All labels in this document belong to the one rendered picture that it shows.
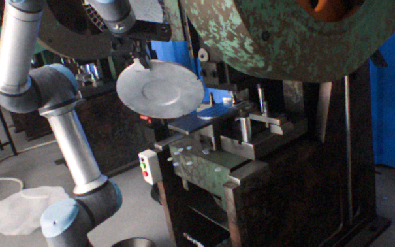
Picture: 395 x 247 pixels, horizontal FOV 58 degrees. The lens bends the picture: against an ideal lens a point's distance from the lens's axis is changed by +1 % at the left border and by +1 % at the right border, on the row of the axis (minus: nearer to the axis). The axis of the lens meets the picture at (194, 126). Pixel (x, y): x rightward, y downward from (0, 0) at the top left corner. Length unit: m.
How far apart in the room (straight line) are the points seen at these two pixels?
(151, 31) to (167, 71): 0.18
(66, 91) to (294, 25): 0.69
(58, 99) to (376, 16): 0.99
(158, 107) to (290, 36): 0.54
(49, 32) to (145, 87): 1.36
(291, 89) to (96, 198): 0.84
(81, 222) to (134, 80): 0.47
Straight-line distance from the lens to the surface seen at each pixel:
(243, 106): 1.40
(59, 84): 1.16
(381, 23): 1.28
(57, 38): 2.47
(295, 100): 1.48
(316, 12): 1.13
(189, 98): 1.20
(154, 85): 1.17
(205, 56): 1.37
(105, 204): 1.23
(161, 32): 0.97
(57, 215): 1.17
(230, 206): 1.21
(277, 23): 0.88
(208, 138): 1.37
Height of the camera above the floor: 1.21
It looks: 20 degrees down
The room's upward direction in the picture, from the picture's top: 10 degrees counter-clockwise
